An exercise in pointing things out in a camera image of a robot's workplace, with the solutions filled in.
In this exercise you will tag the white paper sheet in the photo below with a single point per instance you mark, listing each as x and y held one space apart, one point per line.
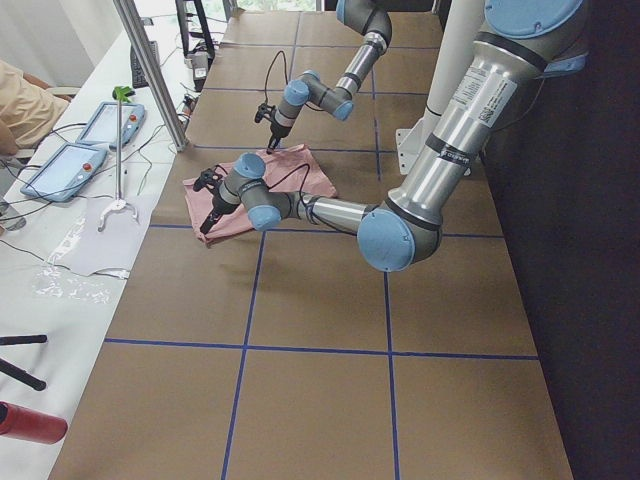
86 251

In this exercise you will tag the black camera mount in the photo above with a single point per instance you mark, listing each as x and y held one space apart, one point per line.
264 112
208 179

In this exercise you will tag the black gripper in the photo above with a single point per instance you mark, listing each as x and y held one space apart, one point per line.
218 204
276 131

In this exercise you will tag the far blue teach pendant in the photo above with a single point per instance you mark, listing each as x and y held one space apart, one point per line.
101 129

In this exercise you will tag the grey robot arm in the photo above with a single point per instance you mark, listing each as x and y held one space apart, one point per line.
369 20
488 51

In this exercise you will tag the metal grabber stick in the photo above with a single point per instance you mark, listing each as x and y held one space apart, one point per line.
121 94

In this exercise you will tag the aluminium frame post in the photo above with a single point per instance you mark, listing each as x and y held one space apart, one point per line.
140 42

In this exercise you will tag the red cylinder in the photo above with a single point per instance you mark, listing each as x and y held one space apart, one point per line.
22 423

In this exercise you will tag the pink Snoopy t-shirt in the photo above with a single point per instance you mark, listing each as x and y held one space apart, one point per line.
264 188

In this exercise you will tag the blue teach pendant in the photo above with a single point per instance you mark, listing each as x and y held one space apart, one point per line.
101 129
65 173

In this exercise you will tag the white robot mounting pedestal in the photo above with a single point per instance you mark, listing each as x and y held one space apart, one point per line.
460 22

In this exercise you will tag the near blue teach pendant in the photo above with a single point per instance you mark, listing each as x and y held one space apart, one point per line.
65 173

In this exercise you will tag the seated person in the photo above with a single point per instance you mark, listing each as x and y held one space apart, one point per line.
29 111

